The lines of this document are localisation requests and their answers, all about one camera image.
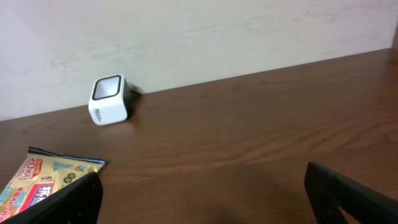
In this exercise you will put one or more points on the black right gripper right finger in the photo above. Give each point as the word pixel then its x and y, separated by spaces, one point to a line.
pixel 329 193

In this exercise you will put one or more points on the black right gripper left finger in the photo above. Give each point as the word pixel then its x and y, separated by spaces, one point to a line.
pixel 77 203

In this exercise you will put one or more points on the yellow snack bag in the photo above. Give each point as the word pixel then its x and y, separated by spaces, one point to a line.
pixel 42 174

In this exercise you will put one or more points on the white barcode scanner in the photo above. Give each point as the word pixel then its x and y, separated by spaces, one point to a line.
pixel 109 100

